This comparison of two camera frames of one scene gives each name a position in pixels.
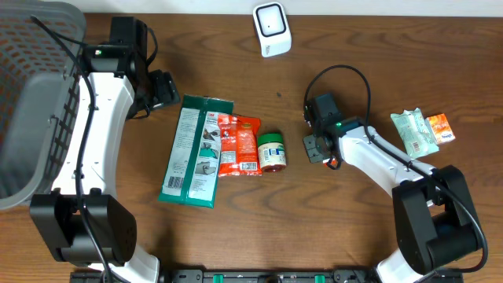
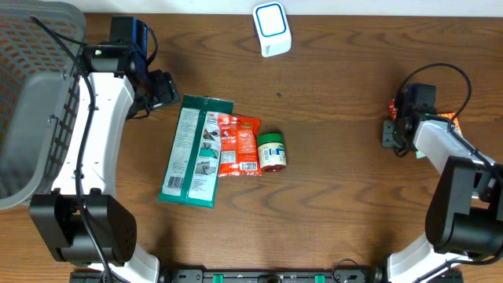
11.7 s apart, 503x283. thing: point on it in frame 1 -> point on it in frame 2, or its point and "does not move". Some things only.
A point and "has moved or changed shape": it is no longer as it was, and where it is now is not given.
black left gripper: x=167 y=91 does not move
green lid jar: x=271 y=151 does not move
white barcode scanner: x=273 y=28 does not move
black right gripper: x=313 y=156 -> x=387 y=138
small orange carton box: x=440 y=128 has moved or changed shape
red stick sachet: x=333 y=162 -> x=393 y=109
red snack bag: x=240 y=152 does not move
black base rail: x=269 y=275 does not move
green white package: x=191 y=171 does not move
